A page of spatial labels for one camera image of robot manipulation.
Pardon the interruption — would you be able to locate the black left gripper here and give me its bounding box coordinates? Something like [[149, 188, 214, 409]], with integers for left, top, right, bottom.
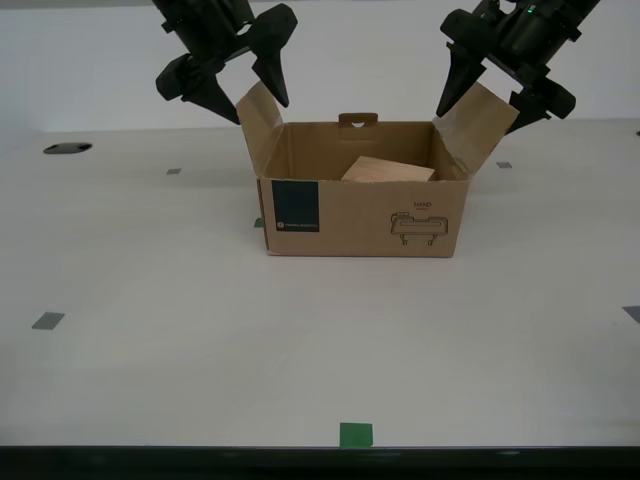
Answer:
[[152, 0, 299, 126]]

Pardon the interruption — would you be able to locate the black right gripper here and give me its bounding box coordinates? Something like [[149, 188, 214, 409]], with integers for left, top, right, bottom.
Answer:
[[434, 0, 601, 136]]

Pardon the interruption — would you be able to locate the light wooden block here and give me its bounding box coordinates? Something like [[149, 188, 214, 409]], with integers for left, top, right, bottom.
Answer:
[[341, 155, 436, 183]]

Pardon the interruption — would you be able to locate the brown cardboard box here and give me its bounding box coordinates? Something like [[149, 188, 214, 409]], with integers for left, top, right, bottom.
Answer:
[[235, 82, 521, 259]]

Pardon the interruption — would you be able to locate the black table edge trim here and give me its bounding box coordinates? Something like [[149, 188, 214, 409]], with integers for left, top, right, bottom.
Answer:
[[0, 443, 640, 467]]

